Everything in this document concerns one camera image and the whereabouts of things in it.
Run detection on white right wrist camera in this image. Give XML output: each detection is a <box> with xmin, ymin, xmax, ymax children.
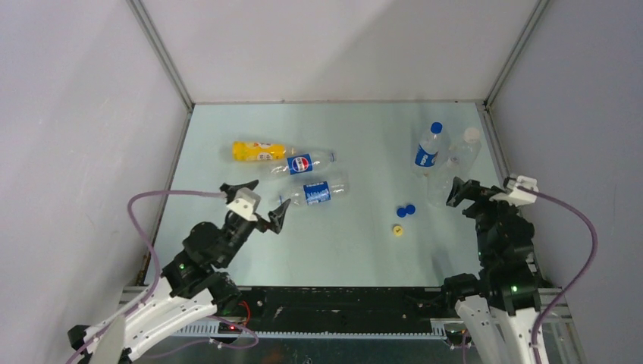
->
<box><xmin>489</xmin><ymin>174</ymin><xmax>538</xmax><ymax>206</ymax></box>

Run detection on clear bottle blue label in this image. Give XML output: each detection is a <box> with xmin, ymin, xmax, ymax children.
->
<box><xmin>277</xmin><ymin>174</ymin><xmax>350</xmax><ymax>206</ymax></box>
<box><xmin>412</xmin><ymin>122</ymin><xmax>444</xmax><ymax>176</ymax></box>

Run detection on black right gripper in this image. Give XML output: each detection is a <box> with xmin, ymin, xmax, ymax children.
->
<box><xmin>445</xmin><ymin>175</ymin><xmax>518</xmax><ymax>262</ymax></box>

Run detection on white cable duct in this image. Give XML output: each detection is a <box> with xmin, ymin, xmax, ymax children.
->
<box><xmin>171</xmin><ymin>321</ymin><xmax>448</xmax><ymax>340</ymax></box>

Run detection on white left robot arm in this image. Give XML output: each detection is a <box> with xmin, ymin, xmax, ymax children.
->
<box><xmin>67</xmin><ymin>180</ymin><xmax>291</xmax><ymax>363</ymax></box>

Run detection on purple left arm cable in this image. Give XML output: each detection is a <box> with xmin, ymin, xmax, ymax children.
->
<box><xmin>65</xmin><ymin>190</ymin><xmax>259</xmax><ymax>364</ymax></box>

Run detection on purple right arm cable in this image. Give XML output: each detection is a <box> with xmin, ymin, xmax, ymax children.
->
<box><xmin>522</xmin><ymin>186</ymin><xmax>600</xmax><ymax>364</ymax></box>

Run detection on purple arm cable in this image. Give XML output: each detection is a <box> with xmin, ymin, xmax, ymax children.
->
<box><xmin>65</xmin><ymin>190</ymin><xmax>259</xmax><ymax>364</ymax></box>
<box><xmin>522</xmin><ymin>186</ymin><xmax>600</xmax><ymax>364</ymax></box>

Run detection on aluminium corner post left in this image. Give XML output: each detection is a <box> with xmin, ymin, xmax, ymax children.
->
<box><xmin>126</xmin><ymin>0</ymin><xmax>195</xmax><ymax>113</ymax></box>

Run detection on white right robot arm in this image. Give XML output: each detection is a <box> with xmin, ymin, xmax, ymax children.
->
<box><xmin>441</xmin><ymin>176</ymin><xmax>548</xmax><ymax>363</ymax></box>

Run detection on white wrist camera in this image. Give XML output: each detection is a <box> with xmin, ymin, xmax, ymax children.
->
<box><xmin>489</xmin><ymin>174</ymin><xmax>538</xmax><ymax>206</ymax></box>
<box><xmin>226</xmin><ymin>187</ymin><xmax>261</xmax><ymax>221</ymax></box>

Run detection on aluminium corner post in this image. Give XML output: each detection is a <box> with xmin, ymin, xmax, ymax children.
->
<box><xmin>126</xmin><ymin>0</ymin><xmax>195</xmax><ymax>113</ymax></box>
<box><xmin>485</xmin><ymin>0</ymin><xmax>551</xmax><ymax>108</ymax></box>

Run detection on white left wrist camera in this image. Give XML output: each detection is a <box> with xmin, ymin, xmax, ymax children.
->
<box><xmin>226</xmin><ymin>187</ymin><xmax>261</xmax><ymax>221</ymax></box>

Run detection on aluminium corner post right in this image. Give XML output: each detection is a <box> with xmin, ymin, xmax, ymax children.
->
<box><xmin>485</xmin><ymin>0</ymin><xmax>551</xmax><ymax>108</ymax></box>

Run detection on clear Pepsi label bottle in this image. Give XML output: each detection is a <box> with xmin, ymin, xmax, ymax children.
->
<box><xmin>264</xmin><ymin>151</ymin><xmax>337</xmax><ymax>177</ymax></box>

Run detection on clear bottle blue label front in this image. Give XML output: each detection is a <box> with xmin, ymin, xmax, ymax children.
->
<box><xmin>412</xmin><ymin>122</ymin><xmax>444</xmax><ymax>176</ymax></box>

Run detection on clear bottle blue label middle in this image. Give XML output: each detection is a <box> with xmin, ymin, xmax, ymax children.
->
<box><xmin>277</xmin><ymin>174</ymin><xmax>350</xmax><ymax>206</ymax></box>

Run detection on yellow label bottle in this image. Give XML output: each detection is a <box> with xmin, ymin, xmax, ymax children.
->
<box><xmin>232</xmin><ymin>141</ymin><xmax>287</xmax><ymax>162</ymax></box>

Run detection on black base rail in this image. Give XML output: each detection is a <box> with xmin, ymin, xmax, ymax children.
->
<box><xmin>218</xmin><ymin>286</ymin><xmax>456</xmax><ymax>335</ymax></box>

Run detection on clear bottle without label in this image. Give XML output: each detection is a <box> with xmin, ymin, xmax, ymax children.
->
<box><xmin>450</xmin><ymin>135</ymin><xmax>481</xmax><ymax>174</ymax></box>

